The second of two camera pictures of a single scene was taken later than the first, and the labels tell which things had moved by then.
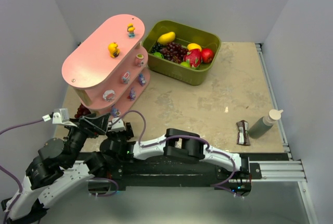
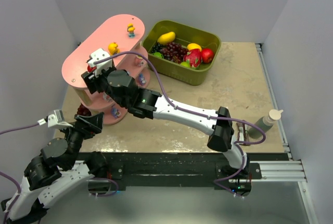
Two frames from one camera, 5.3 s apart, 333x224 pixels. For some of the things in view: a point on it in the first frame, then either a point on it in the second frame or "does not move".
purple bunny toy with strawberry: [115, 112] does not move
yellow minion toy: [130, 29] does not move
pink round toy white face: [109, 95] does not move
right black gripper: [124, 133] -> [91, 81]
